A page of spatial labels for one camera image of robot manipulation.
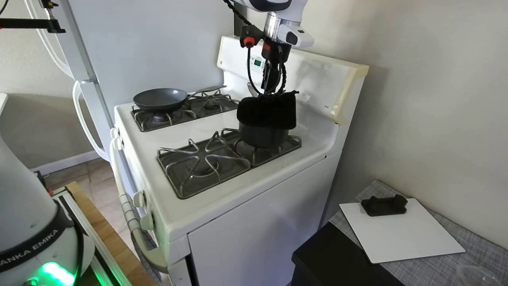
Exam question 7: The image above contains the white gas stove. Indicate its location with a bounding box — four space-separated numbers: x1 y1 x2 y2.
110 37 369 286

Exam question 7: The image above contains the right burner grate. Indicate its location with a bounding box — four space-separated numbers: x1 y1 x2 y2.
158 129 302 201

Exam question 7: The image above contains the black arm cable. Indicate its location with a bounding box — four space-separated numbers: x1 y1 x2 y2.
221 0 290 99

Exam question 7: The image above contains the black bin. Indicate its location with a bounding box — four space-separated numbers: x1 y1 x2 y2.
291 223 404 286

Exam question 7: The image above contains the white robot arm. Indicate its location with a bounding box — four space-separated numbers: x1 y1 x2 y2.
223 0 315 96

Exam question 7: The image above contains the small black object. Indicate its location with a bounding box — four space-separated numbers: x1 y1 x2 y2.
361 196 409 217

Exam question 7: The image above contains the black oven mitt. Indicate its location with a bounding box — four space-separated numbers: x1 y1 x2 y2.
237 93 297 129

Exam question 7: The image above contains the left burner grate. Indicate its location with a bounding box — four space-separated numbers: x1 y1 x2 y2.
131 88 239 132

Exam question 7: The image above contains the burner grate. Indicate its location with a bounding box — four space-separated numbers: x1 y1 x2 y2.
158 129 302 201
131 88 239 132

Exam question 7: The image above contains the wooden edged cart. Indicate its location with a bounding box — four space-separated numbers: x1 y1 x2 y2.
55 183 158 286

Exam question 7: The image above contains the grey frying pan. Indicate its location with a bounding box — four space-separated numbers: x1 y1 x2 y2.
134 88 191 112

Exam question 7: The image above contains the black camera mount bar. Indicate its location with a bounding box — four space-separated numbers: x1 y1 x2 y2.
0 0 64 34

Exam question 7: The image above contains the black saucepan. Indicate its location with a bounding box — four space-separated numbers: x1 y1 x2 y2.
240 125 288 148

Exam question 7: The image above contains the white board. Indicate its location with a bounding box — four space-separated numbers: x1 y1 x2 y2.
340 199 464 264

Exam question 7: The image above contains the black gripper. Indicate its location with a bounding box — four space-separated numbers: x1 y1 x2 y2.
263 42 291 94

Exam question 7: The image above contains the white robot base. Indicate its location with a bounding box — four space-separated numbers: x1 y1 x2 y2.
0 139 94 286

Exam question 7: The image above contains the white refrigerator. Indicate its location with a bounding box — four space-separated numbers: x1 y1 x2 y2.
23 0 236 164

